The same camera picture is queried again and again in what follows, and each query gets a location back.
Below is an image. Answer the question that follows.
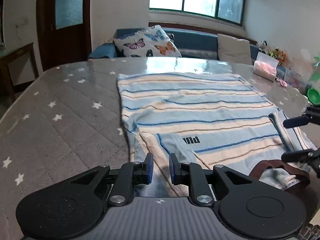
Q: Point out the orange plush toy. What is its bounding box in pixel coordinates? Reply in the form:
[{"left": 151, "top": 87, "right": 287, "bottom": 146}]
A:
[{"left": 276, "top": 50, "right": 287, "bottom": 65}]

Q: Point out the clear plastic storage box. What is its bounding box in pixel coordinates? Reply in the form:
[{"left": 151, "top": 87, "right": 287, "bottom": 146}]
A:
[{"left": 284, "top": 67, "right": 308, "bottom": 94}]

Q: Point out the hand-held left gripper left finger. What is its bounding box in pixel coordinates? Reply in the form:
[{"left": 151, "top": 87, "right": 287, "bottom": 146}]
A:
[{"left": 70, "top": 152, "right": 154, "bottom": 206}]

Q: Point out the dark wooden door with glass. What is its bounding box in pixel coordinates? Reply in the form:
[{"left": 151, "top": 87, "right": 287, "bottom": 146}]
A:
[{"left": 36, "top": 0, "right": 92, "bottom": 70}]

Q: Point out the white butterfly-print pillow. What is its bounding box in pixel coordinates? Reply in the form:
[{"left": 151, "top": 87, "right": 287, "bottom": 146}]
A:
[{"left": 114, "top": 25, "right": 182, "bottom": 58}]

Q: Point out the beige cushion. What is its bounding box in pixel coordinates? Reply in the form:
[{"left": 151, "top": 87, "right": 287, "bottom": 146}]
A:
[{"left": 217, "top": 34, "right": 253, "bottom": 65}]

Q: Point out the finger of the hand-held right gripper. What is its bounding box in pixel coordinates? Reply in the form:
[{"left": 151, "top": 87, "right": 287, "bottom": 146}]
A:
[
  {"left": 281, "top": 148, "right": 320, "bottom": 178},
  {"left": 283, "top": 105, "right": 320, "bottom": 129}
]

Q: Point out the pink tissue pack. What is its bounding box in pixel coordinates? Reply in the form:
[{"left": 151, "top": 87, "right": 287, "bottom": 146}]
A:
[{"left": 252, "top": 52, "right": 279, "bottom": 82}]

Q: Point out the grey star-print table cover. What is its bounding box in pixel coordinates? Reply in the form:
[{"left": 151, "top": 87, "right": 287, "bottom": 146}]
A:
[{"left": 0, "top": 56, "right": 320, "bottom": 240}]

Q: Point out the green plastic bottle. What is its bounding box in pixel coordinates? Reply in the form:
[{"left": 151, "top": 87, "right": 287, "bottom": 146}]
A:
[{"left": 307, "top": 57, "right": 320, "bottom": 105}]

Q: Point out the blue sofa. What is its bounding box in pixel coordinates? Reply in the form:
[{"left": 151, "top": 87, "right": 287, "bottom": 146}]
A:
[{"left": 89, "top": 28, "right": 260, "bottom": 60}]

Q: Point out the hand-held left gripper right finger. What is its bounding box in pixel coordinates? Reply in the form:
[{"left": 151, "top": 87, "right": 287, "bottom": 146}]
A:
[{"left": 169, "top": 153, "right": 253, "bottom": 207}]

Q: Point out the blue beige striped garment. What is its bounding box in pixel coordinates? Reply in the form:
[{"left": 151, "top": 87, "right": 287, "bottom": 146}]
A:
[{"left": 117, "top": 73, "right": 317, "bottom": 198}]

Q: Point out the dark wooden side table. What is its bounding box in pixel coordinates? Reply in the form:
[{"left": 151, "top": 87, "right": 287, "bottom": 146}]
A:
[{"left": 0, "top": 42, "right": 39, "bottom": 103}]

